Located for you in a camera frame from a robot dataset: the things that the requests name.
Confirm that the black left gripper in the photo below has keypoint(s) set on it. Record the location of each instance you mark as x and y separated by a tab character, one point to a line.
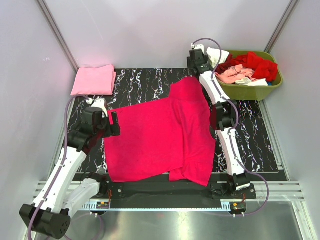
114	129

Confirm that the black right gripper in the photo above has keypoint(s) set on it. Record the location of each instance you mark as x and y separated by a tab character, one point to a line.
189	64

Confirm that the magenta t shirt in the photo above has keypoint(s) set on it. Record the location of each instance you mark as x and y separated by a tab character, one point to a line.
170	135

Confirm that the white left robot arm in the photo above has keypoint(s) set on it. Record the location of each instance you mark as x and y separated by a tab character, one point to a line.
51	211

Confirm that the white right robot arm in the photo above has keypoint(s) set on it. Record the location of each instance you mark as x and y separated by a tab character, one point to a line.
224	119

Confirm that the white cloth in basket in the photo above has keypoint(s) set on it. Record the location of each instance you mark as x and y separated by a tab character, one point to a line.
216	57

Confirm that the dark red garment in basket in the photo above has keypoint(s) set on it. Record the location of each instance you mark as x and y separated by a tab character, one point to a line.
221	68

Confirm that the peach garment in basket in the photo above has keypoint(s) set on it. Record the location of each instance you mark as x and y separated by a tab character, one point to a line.
235	73

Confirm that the olive green plastic basket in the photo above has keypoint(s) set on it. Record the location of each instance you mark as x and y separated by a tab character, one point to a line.
251	90

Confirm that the folded pink t shirt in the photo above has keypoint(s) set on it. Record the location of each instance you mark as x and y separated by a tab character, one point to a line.
94	81

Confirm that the black marbled table mat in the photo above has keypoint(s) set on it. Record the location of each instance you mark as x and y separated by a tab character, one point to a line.
139	85

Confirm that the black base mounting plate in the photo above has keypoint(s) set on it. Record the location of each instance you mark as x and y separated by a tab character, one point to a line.
162	203

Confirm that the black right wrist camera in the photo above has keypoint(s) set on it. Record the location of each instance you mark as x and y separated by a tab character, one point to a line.
197	55

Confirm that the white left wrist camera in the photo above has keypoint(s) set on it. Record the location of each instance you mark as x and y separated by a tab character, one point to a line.
98	103

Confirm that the left aluminium corner post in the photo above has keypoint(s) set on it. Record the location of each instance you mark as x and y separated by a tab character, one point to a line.
44	8

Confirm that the aluminium corner post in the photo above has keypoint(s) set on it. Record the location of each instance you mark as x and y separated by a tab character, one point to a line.
44	8
281	25

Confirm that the right aluminium corner post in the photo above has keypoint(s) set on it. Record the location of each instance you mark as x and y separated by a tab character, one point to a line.
281	25

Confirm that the aluminium frame rail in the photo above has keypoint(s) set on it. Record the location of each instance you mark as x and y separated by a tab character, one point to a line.
258	190

